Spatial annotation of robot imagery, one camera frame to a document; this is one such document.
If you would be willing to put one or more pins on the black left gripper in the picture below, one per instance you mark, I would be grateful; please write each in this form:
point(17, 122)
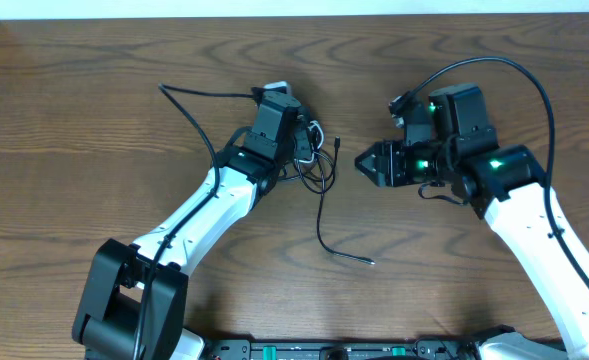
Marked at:
point(303, 138)

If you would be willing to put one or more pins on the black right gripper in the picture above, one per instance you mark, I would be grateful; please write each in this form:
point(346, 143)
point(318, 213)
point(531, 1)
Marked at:
point(390, 171)

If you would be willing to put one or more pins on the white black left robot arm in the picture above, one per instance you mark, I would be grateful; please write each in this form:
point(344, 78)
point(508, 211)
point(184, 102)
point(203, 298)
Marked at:
point(134, 299)

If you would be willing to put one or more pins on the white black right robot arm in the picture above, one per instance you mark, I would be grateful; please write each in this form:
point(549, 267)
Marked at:
point(510, 191)

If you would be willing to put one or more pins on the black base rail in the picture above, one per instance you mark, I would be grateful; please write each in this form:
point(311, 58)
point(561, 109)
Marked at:
point(424, 348)

